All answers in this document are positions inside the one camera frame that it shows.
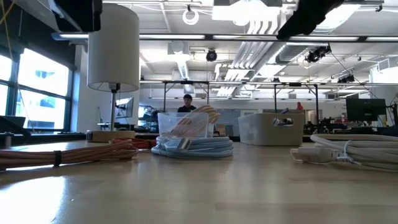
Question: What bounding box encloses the cream cable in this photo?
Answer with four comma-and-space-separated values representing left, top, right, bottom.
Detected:
170, 104, 221, 138

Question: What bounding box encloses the light blue cable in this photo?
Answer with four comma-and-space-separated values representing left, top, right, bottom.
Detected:
150, 136, 235, 159

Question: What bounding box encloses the pink braided cable bundle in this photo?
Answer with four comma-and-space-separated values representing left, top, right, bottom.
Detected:
0, 139, 139, 171

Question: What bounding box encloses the black computer monitor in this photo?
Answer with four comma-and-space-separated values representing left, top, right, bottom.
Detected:
345, 98, 387, 122

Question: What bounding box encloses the white plastic bin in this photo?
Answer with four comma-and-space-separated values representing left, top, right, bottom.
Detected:
237, 112, 306, 147

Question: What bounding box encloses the clear plastic bin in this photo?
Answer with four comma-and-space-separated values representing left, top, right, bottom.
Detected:
157, 111, 216, 140

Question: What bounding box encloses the white table lamp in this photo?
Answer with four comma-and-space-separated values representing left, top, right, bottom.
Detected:
86, 2, 141, 144

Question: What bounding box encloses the black flat device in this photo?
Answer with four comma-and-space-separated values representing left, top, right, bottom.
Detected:
0, 115, 32, 137

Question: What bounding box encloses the black metal stand frame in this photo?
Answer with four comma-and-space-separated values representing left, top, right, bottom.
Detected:
162, 80, 210, 125
273, 82, 320, 126

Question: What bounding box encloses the black horizontal frame bar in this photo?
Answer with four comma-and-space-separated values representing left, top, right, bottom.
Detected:
51, 32, 398, 43

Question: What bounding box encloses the black overhead camera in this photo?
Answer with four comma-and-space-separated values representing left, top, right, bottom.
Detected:
205, 48, 218, 63

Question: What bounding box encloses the white cable ring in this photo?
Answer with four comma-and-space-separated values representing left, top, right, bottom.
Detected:
182, 7, 200, 26

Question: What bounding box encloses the white coiled cable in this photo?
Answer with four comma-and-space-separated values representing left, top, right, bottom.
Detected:
290, 133, 398, 172

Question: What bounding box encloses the wall-mounted screen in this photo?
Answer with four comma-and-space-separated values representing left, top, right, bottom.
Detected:
114, 96, 135, 119

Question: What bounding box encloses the silver metal post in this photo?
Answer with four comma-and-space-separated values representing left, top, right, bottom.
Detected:
0, 132, 15, 150

